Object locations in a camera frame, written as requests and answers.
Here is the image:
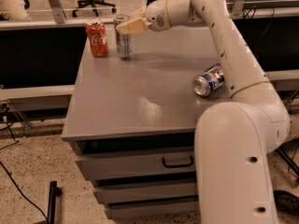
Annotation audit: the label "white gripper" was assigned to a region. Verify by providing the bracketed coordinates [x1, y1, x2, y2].
[116, 0, 171, 35]

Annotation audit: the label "silver blue redbull can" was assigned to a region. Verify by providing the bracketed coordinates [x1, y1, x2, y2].
[113, 14, 132, 59]

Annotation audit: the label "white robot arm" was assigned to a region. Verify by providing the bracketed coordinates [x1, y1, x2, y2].
[117, 0, 290, 224]

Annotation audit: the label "red coke can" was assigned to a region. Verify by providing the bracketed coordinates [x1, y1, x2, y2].
[85, 19, 109, 57]

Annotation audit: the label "blue pepsi can lying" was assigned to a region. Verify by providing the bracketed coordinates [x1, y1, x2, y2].
[192, 63, 224, 97]

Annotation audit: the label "black office chair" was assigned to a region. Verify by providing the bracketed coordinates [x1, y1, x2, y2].
[72, 0, 117, 18]

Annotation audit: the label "grey drawer cabinet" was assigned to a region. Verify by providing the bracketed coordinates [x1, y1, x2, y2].
[63, 27, 230, 208]

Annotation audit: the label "seated person beige trousers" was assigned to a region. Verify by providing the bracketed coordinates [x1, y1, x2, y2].
[0, 0, 30, 21]

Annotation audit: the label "middle grey drawer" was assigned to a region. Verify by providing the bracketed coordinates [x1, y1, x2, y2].
[93, 178, 197, 204]

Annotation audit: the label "grey drawer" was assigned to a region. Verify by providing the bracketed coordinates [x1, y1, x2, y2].
[93, 178, 197, 204]
[105, 197, 199, 219]

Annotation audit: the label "bottom grey drawer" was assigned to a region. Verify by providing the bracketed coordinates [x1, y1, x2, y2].
[105, 197, 199, 219]

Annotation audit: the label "black shoe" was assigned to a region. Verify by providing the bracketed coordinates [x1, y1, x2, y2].
[274, 190, 299, 217]

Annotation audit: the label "metal railing post left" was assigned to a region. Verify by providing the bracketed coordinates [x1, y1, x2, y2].
[49, 0, 65, 24]

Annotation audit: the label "top drawer with handle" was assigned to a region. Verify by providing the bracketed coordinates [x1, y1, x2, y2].
[76, 147, 194, 180]

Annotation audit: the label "black floor cable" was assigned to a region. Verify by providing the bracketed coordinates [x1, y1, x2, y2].
[0, 121, 49, 221]

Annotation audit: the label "black stand post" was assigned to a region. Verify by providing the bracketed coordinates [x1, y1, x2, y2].
[47, 181, 63, 224]

